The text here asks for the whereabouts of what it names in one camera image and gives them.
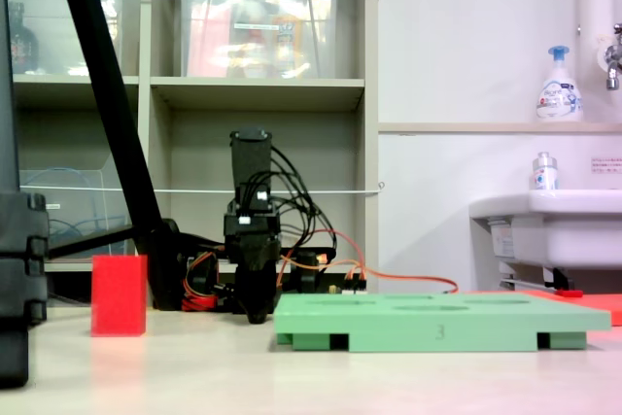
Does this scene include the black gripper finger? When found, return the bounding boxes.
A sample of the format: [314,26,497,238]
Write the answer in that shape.
[256,244,282,324]
[235,259,259,326]

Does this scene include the red square block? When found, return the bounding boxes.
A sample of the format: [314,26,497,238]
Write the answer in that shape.
[90,254,149,338]

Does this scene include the black table clamp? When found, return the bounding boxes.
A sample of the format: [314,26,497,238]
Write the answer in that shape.
[290,249,323,295]

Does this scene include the small circuit board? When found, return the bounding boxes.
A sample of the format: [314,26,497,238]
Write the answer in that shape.
[326,281,369,296]

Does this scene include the beige shelf unit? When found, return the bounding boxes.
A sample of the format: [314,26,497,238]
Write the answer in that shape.
[0,0,381,308]

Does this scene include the green shape board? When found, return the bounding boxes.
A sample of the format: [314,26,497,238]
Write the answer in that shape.
[272,292,612,354]

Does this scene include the large clear storage bin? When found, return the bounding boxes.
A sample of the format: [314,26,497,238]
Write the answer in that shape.
[178,0,341,80]

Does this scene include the pink-capped bottle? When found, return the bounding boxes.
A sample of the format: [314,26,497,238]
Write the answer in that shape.
[274,0,312,79]

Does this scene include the black tripod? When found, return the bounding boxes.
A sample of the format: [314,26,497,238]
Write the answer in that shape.
[46,0,186,312]

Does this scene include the notched black stack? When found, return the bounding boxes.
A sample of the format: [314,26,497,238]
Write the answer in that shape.
[0,190,51,390]

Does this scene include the dark grey vertical panel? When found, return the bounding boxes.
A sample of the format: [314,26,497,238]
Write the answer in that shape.
[0,0,21,193]

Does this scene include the clear bin with bottles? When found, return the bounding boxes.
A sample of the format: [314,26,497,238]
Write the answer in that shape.
[7,0,128,78]

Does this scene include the dark round bottle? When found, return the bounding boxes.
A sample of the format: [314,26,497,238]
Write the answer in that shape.
[7,1,41,76]

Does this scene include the small silver-capped bottle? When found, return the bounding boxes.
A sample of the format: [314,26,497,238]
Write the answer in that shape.
[531,151,561,191]

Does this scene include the white sink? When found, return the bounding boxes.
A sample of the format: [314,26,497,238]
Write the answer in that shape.
[467,189,622,291]

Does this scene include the white blue soap pump bottle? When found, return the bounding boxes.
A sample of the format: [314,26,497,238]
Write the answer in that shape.
[536,45,584,123]

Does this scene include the metal faucet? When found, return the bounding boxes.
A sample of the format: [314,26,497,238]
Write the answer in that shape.
[596,22,622,92]

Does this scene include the red orange wire bundle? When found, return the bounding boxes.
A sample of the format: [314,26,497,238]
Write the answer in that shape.
[181,250,220,312]

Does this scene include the orange cable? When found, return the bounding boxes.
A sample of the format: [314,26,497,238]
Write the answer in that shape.
[277,228,461,295]

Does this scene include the clear bin with blue cables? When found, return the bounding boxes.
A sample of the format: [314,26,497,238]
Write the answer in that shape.
[18,156,135,263]

